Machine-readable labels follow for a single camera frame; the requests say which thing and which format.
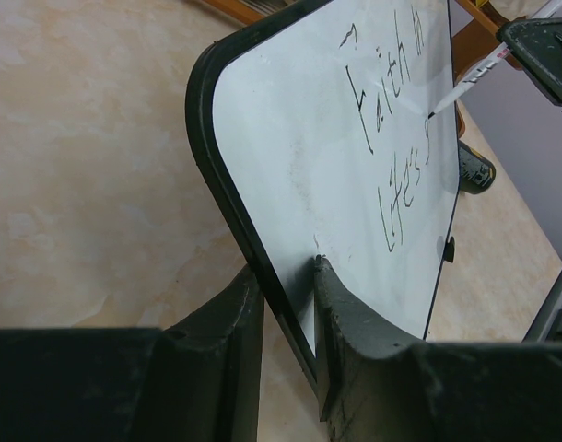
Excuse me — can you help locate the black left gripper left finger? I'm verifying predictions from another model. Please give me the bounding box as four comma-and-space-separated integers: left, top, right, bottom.
0, 269, 263, 441

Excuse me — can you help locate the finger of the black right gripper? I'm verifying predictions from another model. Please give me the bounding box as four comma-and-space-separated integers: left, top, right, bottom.
497, 17, 562, 109

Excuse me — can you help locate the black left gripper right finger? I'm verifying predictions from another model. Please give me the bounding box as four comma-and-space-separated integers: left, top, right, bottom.
314, 257, 562, 441

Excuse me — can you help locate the black white marker pen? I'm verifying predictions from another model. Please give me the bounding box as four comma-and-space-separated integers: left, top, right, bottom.
428, 43, 511, 119

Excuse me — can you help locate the white whiteboard black frame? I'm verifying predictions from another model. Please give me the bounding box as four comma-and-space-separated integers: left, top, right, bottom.
185, 1, 459, 384

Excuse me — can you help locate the white paper bag right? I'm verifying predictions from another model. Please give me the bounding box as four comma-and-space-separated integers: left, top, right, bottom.
489, 0, 547, 20

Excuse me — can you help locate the orange wooden shelf rack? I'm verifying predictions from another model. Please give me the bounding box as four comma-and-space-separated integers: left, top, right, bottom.
185, 1, 508, 152

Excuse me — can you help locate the black yellow drink can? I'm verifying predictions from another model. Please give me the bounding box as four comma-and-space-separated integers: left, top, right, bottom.
458, 141, 497, 194

